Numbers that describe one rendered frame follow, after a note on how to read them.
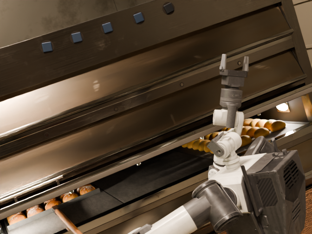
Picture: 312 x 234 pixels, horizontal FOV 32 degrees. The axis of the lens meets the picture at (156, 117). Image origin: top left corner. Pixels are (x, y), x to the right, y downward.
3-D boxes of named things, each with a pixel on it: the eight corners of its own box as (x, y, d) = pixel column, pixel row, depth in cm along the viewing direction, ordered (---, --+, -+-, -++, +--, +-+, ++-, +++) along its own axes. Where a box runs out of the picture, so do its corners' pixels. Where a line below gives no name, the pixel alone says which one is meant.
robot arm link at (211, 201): (202, 239, 175) (237, 216, 177) (200, 232, 167) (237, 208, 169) (183, 210, 180) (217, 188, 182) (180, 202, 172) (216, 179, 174)
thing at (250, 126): (180, 147, 359) (178, 139, 358) (240, 122, 374) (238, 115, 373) (221, 156, 302) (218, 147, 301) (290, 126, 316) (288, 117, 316)
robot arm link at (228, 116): (240, 99, 226) (237, 126, 227) (214, 96, 226) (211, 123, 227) (244, 101, 215) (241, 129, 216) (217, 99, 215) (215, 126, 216)
